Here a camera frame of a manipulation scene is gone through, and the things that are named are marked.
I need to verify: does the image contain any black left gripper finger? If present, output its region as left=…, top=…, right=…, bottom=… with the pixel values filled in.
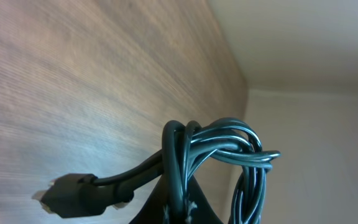
left=129, top=176, right=222, bottom=224

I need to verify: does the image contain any thick black cable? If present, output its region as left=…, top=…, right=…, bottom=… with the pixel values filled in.
left=31, top=117, right=282, bottom=224

